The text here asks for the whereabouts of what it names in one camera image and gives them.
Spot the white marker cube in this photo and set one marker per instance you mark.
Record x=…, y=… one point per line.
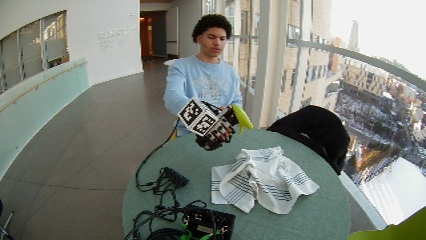
x=198, y=117

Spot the small black adapter box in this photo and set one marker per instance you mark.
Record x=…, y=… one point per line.
x=174, y=176

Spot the white striped cloth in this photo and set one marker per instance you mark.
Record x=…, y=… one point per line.
x=261, y=178

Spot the the person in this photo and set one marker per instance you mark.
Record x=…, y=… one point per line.
x=200, y=78

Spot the black electronics box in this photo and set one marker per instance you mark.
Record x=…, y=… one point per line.
x=208, y=222

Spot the dark doorway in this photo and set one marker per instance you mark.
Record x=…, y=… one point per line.
x=153, y=35

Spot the grey window railing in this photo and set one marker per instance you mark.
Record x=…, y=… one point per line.
x=363, y=58

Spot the wooden handrail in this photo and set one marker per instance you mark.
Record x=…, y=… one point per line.
x=40, y=85

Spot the interior glass window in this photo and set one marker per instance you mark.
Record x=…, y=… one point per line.
x=33, y=48

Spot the tripod leg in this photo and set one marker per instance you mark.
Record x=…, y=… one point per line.
x=5, y=225

